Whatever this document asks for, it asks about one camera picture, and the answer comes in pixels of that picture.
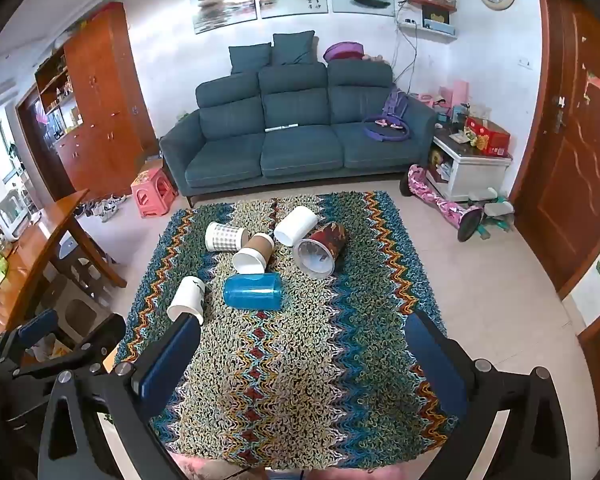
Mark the small white paper cup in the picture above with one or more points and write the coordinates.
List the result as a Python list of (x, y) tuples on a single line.
[(185, 300)]

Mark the pink box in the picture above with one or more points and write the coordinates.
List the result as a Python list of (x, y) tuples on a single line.
[(455, 94)]

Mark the brown paper cup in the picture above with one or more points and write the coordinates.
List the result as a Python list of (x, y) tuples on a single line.
[(254, 254)]

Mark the blue plastic cup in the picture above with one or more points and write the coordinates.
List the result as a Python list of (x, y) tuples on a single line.
[(252, 291)]

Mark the grey plastic stool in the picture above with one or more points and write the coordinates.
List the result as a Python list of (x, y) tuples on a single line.
[(77, 305)]

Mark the zigzag patterned rug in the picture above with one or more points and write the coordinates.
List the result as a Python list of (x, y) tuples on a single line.
[(280, 385)]

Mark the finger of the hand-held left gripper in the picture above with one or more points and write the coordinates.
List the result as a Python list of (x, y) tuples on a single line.
[(37, 327), (100, 340)]

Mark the tall white cup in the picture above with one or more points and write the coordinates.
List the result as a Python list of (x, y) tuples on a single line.
[(295, 225)]

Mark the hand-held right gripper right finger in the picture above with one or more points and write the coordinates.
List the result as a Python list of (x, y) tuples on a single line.
[(436, 362)]

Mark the red patterned cup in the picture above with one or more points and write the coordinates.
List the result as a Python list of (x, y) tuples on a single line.
[(327, 240)]

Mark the stone stack wall picture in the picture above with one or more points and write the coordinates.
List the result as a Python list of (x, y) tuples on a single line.
[(224, 2)]

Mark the wooden table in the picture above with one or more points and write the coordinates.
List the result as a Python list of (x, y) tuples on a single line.
[(35, 245)]

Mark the pile of shoes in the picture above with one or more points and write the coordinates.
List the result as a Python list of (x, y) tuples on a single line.
[(102, 207)]

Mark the pink patterned hoverboard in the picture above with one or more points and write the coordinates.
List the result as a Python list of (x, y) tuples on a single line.
[(442, 200)]

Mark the checked paper cup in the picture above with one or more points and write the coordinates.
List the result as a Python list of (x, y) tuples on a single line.
[(225, 236)]

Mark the red wall shelf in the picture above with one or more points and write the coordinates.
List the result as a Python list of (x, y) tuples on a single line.
[(432, 2)]

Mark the white side table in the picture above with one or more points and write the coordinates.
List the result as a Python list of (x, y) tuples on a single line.
[(472, 175)]

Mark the red gift box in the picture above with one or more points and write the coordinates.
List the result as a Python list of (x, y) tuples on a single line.
[(489, 135)]

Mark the purple backpack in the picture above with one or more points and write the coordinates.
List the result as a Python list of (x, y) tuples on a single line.
[(396, 104)]

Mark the wooden cabinet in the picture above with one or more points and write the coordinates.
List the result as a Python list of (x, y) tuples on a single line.
[(100, 100)]

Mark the white wall switch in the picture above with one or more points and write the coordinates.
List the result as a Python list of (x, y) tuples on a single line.
[(525, 63)]

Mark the teal cushion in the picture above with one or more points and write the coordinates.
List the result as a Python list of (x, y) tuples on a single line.
[(250, 57), (293, 47)]

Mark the white appliance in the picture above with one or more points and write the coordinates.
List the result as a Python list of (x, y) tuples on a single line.
[(12, 215)]

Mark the pink plastic stool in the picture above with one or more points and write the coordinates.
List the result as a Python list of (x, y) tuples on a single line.
[(152, 192)]

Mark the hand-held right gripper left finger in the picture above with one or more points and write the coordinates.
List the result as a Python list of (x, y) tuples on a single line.
[(164, 362)]

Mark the teal fabric sofa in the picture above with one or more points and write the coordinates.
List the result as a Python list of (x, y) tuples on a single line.
[(300, 155)]

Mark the purple round box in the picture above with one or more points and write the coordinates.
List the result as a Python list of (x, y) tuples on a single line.
[(343, 51)]

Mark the white wall shelf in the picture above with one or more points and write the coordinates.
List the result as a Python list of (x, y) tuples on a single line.
[(427, 31)]

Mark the teal toy scooter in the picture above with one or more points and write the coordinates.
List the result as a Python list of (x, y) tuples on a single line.
[(497, 210)]

